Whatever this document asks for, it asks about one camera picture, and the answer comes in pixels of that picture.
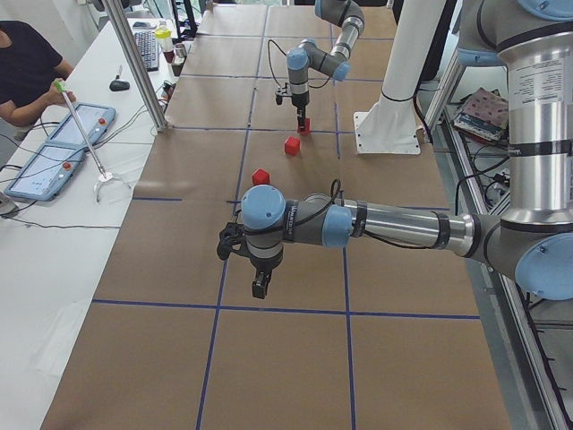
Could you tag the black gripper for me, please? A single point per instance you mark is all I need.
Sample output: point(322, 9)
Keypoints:
point(262, 265)
point(300, 102)

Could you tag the red cube block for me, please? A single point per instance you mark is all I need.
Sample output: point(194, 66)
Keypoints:
point(292, 146)
point(260, 177)
point(303, 127)

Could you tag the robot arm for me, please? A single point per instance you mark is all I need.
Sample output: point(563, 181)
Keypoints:
point(531, 241)
point(348, 16)

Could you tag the metal cup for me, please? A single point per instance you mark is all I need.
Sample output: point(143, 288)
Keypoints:
point(180, 50)

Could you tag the brown paper table cover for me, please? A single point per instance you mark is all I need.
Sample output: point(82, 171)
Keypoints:
point(366, 337)

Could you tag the yellow lid bottle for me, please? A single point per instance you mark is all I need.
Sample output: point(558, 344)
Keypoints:
point(163, 37)

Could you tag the black keyboard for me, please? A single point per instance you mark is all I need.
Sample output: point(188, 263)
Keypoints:
point(148, 48)

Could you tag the stack of books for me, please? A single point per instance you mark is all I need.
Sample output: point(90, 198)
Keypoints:
point(484, 114)

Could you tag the reacher grabber stick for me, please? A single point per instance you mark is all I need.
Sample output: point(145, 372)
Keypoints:
point(105, 176)

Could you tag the upper teach pendant tablet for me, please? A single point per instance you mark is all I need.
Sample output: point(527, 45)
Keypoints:
point(96, 120)

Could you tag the teach pendant tablet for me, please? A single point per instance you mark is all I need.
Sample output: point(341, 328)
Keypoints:
point(46, 173)
point(96, 120)

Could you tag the lower teach pendant tablet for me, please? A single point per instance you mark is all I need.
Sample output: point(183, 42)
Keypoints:
point(46, 173)

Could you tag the seated person black shirt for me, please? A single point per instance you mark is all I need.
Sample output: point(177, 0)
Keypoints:
point(29, 67)

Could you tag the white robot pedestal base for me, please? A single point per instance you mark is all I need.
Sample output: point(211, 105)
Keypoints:
point(389, 126)

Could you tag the aluminium frame post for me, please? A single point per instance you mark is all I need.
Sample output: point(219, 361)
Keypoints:
point(115, 13)

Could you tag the aluminium side frame rail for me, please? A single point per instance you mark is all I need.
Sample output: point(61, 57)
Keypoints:
point(530, 338)

